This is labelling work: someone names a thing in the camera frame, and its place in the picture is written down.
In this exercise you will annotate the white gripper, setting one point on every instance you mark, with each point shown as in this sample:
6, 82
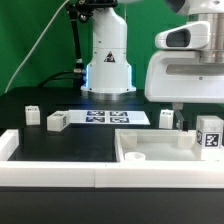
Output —
178, 77

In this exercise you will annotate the white square table top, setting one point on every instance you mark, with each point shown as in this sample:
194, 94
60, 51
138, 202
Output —
138, 145

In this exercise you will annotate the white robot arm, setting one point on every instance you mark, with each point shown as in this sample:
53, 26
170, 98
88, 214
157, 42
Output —
109, 74

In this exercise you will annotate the white tag sheet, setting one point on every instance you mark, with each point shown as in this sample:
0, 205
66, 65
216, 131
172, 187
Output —
109, 117

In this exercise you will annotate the white U-shaped obstacle fence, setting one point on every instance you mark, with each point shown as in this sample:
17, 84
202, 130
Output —
153, 174

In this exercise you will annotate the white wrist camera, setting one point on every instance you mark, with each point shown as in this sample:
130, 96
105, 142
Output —
192, 36

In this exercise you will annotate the black camera stand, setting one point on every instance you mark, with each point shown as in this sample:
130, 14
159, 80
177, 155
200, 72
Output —
77, 33

